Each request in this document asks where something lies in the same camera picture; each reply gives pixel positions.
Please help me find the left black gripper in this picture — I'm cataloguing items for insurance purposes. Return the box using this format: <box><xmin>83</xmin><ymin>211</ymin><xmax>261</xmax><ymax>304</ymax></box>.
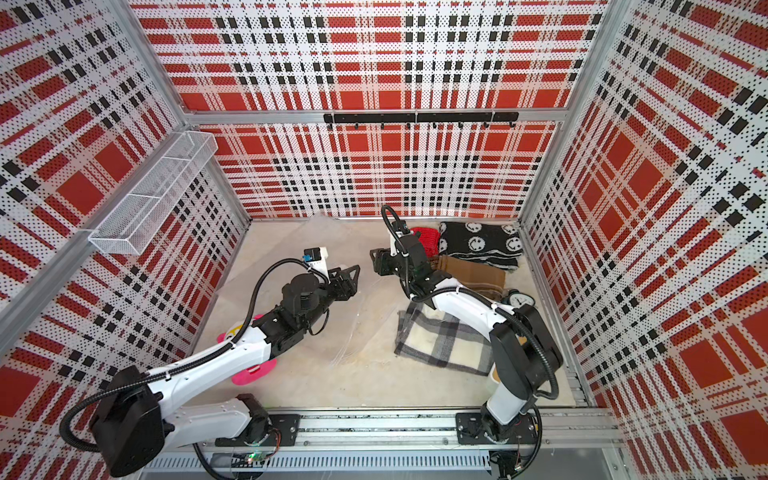
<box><xmin>301</xmin><ymin>265</ymin><xmax>360</xmax><ymax>331</ymax></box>

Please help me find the red knitted scarf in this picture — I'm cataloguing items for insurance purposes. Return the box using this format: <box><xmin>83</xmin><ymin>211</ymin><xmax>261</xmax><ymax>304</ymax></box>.
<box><xmin>411</xmin><ymin>227</ymin><xmax>440</xmax><ymax>258</ymax></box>

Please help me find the clear plastic vacuum bag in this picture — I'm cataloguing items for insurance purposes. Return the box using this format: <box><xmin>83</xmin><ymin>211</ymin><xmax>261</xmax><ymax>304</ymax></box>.
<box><xmin>181</xmin><ymin>216</ymin><xmax>362</xmax><ymax>382</ymax></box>

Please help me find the cream grey plaid scarf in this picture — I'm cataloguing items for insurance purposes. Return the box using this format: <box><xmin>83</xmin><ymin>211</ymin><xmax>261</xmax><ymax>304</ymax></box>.
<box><xmin>394</xmin><ymin>302</ymin><xmax>494</xmax><ymax>376</ymax></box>

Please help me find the brown plaid scarf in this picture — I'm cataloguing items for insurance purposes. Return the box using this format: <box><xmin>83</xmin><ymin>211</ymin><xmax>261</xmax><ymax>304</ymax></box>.
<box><xmin>431</xmin><ymin>256</ymin><xmax>506</xmax><ymax>301</ymax></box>

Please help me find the black smiley face scarf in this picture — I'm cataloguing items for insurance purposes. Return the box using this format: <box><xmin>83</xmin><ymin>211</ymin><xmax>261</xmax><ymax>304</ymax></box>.
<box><xmin>438</xmin><ymin>222</ymin><xmax>523</xmax><ymax>271</ymax></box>

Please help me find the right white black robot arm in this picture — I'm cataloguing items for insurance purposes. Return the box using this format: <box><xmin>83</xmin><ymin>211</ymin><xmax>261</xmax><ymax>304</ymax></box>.
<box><xmin>370</xmin><ymin>234</ymin><xmax>563</xmax><ymax>426</ymax></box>

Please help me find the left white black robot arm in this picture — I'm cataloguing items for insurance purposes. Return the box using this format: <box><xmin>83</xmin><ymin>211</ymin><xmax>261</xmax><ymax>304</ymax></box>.
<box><xmin>58</xmin><ymin>259</ymin><xmax>361</xmax><ymax>477</ymax></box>

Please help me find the teal alarm clock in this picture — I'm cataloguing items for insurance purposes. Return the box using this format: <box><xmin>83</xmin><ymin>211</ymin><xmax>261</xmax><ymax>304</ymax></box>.
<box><xmin>502</xmin><ymin>289</ymin><xmax>536</xmax><ymax>309</ymax></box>

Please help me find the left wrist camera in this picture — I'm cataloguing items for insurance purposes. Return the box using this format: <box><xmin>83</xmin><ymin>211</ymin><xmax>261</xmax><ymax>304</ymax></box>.
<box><xmin>302</xmin><ymin>247</ymin><xmax>328</xmax><ymax>272</ymax></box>

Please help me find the black wall hook rail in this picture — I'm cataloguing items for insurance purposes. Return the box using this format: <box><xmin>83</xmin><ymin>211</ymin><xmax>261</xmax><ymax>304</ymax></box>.
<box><xmin>323</xmin><ymin>111</ymin><xmax>520</xmax><ymax>128</ymax></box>

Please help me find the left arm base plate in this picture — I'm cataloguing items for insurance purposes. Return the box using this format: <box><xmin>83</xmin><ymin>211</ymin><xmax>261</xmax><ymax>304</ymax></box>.
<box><xmin>215</xmin><ymin>414</ymin><xmax>301</xmax><ymax>447</ymax></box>

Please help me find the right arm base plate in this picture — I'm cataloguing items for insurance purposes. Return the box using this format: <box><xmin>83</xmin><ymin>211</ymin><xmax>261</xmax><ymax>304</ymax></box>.
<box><xmin>455</xmin><ymin>411</ymin><xmax>538</xmax><ymax>446</ymax></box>

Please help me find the white wire mesh basket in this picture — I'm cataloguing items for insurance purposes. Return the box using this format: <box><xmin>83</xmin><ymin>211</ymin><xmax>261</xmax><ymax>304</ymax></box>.
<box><xmin>88</xmin><ymin>130</ymin><xmax>217</xmax><ymax>256</ymax></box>

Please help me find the aluminium front rail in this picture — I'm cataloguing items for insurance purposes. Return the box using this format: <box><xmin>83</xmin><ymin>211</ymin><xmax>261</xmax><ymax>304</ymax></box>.
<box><xmin>200</xmin><ymin>407</ymin><xmax>631</xmax><ymax>479</ymax></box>

